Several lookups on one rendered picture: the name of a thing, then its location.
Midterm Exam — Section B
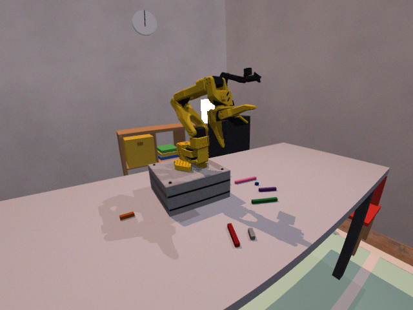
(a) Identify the dark red rectangular bar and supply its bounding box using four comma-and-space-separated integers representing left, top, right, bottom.
227, 223, 240, 247

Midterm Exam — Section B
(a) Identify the orange rod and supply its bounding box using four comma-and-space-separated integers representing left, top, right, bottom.
119, 212, 135, 220

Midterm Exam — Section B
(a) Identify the purple rod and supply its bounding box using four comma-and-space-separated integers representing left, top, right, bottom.
259, 187, 277, 192

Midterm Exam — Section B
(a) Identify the green rod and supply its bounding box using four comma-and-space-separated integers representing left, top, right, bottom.
252, 197, 277, 204

